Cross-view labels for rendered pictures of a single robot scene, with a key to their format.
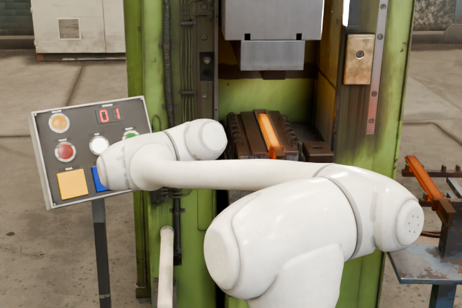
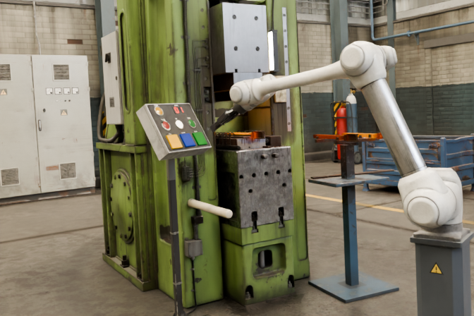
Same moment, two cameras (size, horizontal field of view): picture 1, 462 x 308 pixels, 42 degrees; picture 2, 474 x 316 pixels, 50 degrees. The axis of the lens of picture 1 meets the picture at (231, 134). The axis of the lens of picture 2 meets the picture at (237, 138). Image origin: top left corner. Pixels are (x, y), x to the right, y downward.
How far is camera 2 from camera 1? 165 cm
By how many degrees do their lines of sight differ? 31
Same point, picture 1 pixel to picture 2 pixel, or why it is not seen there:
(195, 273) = (209, 231)
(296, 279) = (378, 61)
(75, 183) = (175, 140)
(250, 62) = not seen: hidden behind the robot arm
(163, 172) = (273, 82)
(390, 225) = (391, 53)
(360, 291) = (297, 232)
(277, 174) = (328, 68)
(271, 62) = not seen: hidden behind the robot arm
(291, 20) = (254, 62)
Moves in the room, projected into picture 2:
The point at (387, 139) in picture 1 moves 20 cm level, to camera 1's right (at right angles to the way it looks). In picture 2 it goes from (297, 134) to (322, 132)
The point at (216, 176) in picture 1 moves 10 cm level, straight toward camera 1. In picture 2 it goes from (300, 77) to (313, 75)
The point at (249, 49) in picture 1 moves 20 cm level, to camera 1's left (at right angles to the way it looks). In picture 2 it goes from (238, 77) to (205, 78)
